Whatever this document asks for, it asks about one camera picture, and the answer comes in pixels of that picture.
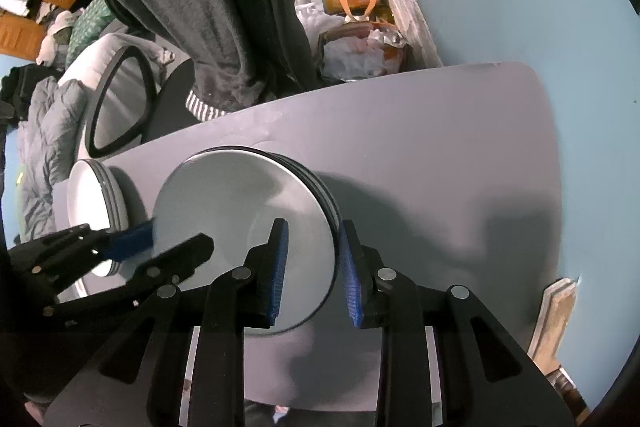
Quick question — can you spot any white plate with dark rim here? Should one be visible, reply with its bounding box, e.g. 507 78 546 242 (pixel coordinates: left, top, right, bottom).
151 147 341 334
190 146 344 233

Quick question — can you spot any green checked cloth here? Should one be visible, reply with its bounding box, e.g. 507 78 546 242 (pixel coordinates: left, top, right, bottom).
65 0 116 62

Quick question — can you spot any beige clothes pile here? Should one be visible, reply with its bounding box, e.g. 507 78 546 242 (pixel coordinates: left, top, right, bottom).
37 9 76 62

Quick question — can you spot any bin with white bag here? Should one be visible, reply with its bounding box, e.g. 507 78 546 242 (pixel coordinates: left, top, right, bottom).
317 21 413 82

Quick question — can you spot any wooden board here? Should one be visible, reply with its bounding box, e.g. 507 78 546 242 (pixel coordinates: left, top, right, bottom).
527 278 578 375

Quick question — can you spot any black office chair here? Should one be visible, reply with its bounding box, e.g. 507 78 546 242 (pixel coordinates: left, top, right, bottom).
86 0 226 158

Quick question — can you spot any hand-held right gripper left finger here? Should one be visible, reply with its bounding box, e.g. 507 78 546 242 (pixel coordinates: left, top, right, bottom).
45 217 291 427

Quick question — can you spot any grey duvet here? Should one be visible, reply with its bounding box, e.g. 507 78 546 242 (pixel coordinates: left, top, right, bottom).
15 77 91 243

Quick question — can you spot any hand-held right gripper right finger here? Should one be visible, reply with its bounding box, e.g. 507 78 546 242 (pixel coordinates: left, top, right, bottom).
339 219 576 427

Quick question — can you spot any white plastic bag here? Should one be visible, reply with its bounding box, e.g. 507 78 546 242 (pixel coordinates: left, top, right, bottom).
295 0 332 35

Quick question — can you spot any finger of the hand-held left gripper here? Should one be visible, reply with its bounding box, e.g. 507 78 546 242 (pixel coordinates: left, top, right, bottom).
50 233 216 308
30 221 156 280

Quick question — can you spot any black clothes pile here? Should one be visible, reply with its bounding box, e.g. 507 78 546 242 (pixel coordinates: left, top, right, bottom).
0 64 56 108

